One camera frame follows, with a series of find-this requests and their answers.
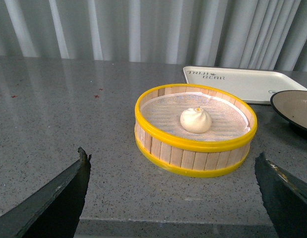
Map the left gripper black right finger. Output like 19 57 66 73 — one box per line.
254 153 307 238

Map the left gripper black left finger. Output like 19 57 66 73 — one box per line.
0 148 91 238

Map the beige plate with black rim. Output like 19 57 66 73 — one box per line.
270 90 307 140

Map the white steamed bun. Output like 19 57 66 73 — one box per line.
180 107 212 133

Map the white bear print tray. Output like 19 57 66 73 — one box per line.
183 66 307 105

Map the yellow rimmed bamboo steamer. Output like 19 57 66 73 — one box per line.
134 84 257 178

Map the white steamer liner cloth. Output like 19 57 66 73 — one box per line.
140 92 250 142

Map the grey pleated curtain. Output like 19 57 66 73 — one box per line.
0 0 307 71

